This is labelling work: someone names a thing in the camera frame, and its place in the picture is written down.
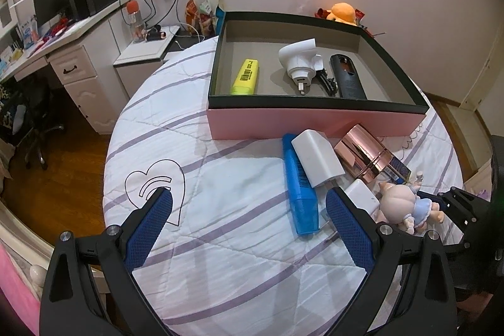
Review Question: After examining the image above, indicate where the black office chair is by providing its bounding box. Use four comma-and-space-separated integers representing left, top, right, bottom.
0, 80, 66, 170

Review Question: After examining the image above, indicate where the blue patterned box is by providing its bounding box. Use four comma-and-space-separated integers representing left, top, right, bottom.
384, 157, 414, 183

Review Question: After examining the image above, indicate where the black hair clip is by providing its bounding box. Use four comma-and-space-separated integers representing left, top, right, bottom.
315, 66, 339, 97

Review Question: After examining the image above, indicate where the black remote control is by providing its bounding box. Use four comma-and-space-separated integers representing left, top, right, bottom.
329, 53, 368, 100

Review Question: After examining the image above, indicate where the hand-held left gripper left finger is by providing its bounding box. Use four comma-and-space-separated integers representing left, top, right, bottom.
39, 187, 174, 336

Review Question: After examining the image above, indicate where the white door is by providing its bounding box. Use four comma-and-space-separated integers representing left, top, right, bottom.
459, 41, 504, 112

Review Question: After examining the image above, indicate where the clear bottle with red cap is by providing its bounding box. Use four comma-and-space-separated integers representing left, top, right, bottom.
125, 0, 147, 44

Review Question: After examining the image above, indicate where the white nightstand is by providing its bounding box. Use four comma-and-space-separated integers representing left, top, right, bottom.
113, 24, 181, 100

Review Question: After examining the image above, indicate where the orange snack bag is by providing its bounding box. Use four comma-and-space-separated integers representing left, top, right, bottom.
185, 0, 215, 35

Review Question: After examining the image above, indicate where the rose gold cup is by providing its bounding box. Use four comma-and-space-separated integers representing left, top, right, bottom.
334, 123, 394, 184

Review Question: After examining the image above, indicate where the blue white box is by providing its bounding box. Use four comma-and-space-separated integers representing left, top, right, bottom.
21, 15, 38, 47

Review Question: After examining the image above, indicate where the small black device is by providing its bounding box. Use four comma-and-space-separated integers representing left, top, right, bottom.
146, 26, 168, 42

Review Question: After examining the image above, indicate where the white desk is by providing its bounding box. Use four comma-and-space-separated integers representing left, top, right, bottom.
0, 0, 132, 136

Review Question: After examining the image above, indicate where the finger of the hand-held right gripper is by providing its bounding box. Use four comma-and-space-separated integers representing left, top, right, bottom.
418, 185, 491, 238

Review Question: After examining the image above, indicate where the white cube charger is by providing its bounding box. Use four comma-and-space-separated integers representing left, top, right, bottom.
321, 179, 379, 226

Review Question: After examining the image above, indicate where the white cable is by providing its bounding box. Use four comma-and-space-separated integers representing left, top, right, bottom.
173, 21, 206, 44

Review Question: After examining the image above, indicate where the pink box with black rim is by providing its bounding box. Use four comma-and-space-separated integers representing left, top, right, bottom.
207, 10, 430, 140

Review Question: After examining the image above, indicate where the blue white snack bag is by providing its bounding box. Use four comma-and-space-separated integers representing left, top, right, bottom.
213, 0, 228, 35

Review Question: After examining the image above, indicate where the pig doll figure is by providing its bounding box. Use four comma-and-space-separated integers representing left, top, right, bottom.
374, 171, 445, 236

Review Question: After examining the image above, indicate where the white bed frame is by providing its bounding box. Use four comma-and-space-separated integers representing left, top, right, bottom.
0, 194, 111, 305

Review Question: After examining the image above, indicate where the white round plug adapter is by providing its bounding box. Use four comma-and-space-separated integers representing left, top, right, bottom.
278, 38, 324, 96

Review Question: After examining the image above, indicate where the orange octopus plush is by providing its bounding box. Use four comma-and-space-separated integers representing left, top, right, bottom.
326, 2, 357, 24

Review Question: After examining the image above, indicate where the pink cloth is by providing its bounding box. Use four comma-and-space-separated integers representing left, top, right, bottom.
0, 242, 40, 336

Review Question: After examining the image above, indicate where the yellow highlighter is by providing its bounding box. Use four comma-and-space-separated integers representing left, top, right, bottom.
230, 59, 260, 96

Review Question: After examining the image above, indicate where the blue plastic case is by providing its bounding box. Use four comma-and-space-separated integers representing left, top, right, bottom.
282, 133, 320, 236

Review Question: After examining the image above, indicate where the black power cable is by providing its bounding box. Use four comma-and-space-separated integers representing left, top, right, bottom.
140, 0, 159, 27
157, 0, 182, 26

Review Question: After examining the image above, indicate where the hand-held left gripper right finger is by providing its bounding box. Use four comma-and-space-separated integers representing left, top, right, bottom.
326, 187, 457, 336

